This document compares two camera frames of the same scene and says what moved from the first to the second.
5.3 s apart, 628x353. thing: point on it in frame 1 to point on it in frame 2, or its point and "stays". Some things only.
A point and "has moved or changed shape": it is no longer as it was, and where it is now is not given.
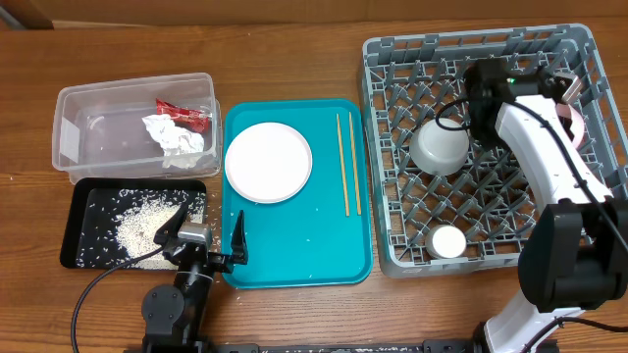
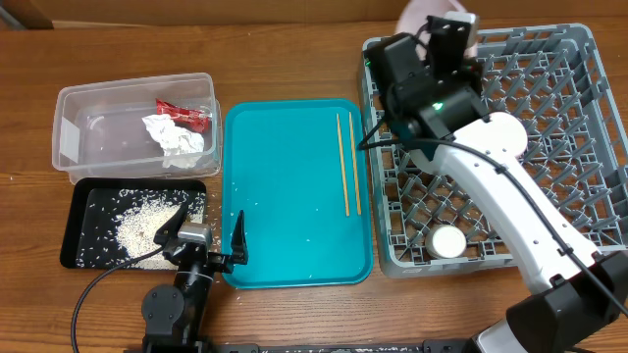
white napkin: [181, 146] stays
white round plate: [268, 162] to [415, 14]
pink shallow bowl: [577, 126] has moved or changed shape
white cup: [444, 241] stays
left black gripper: [238, 253] stays
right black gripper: [566, 123] to [473, 73]
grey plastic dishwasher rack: [412, 78] stays
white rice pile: [146, 212] stays
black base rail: [450, 345] stays
